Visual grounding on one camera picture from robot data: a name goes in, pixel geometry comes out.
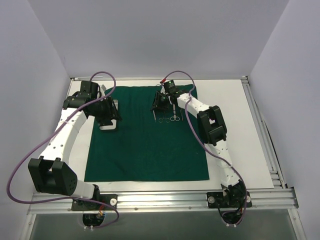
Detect small steel scalpel handle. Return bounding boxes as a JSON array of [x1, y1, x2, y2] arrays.
[[152, 111, 157, 122]]

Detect metal instrument tray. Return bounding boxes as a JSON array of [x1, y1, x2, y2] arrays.
[[99, 99, 119, 131]]

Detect steel surgical forceps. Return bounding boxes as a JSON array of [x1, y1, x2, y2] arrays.
[[158, 114, 170, 123]]

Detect steel surgical scissors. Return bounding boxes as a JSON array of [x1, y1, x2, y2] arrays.
[[170, 104, 180, 122]]

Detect dark green surgical cloth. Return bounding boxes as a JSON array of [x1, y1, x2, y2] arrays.
[[84, 86, 209, 182]]

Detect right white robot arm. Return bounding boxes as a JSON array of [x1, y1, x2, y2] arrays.
[[151, 79, 247, 207]]

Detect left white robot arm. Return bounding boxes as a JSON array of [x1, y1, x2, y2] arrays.
[[28, 81, 122, 210]]

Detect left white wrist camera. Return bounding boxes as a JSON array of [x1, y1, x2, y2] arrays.
[[100, 84, 106, 92]]

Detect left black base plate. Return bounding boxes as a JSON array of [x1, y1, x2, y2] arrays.
[[71, 193, 118, 211]]

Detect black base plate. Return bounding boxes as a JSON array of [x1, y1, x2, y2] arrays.
[[71, 193, 118, 211], [206, 191, 245, 209]]

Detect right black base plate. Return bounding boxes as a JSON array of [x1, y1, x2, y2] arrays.
[[206, 191, 245, 209]]

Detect aluminium right side rail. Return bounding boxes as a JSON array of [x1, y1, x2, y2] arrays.
[[241, 76, 288, 188]]

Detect aluminium rail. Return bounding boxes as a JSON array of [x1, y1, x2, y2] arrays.
[[27, 188, 299, 214], [241, 76, 288, 188]]

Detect aluminium front rail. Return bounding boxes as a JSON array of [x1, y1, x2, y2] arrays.
[[27, 188, 299, 214]]

